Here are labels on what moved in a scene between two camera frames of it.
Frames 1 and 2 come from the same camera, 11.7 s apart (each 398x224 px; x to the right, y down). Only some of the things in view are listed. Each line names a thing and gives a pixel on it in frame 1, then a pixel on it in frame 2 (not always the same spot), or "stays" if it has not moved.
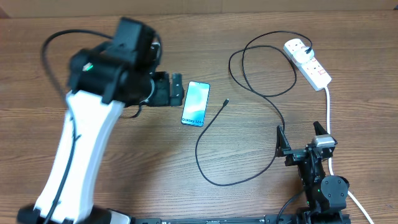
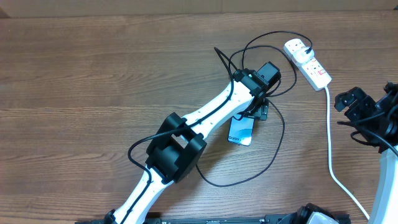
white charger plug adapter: x=303 y=55 stays
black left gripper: x=162 y=98 to x=260 y=111
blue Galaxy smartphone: x=196 y=104 to x=240 y=131
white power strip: x=312 y=70 stays
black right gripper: x=295 y=155 to x=362 y=104
